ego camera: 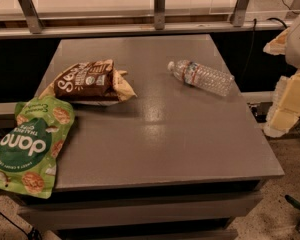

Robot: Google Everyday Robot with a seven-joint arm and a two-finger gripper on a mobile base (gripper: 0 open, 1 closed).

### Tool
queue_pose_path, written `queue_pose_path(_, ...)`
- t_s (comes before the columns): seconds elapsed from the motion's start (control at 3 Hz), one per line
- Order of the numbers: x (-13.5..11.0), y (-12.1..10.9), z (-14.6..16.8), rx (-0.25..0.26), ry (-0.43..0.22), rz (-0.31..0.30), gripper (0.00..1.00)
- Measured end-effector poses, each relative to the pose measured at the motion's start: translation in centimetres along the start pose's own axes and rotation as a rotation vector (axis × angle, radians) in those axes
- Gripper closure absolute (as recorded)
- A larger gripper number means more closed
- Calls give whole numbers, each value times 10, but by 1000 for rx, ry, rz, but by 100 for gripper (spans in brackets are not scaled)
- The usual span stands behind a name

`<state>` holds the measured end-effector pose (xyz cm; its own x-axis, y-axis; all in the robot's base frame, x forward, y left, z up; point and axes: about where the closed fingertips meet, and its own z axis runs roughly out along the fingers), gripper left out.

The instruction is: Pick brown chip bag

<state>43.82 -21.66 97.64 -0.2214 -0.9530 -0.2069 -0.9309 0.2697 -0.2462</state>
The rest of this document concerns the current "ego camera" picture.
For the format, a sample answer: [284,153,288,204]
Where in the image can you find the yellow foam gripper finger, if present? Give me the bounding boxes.
[263,28,289,55]
[263,70,300,138]

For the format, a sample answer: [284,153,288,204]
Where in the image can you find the brown chip bag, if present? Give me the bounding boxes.
[39,59,136,106]

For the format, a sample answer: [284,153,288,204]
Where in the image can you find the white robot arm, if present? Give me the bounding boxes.
[263,14,300,138]

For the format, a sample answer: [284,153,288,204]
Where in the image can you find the green dang chip bag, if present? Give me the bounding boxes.
[0,96,75,199]

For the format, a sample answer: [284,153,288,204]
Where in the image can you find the clear plastic water bottle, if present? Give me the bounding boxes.
[167,60,235,97]

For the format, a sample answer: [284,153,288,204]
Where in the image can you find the grey drawer cabinet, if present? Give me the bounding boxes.
[17,180,268,240]

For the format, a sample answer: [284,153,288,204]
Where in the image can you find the black cable behind table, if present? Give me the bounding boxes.
[240,17,288,85]

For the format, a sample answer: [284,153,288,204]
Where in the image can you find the metal railing frame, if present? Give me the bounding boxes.
[0,0,300,39]

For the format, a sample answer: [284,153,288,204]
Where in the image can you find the black cable on floor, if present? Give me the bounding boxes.
[0,204,43,240]

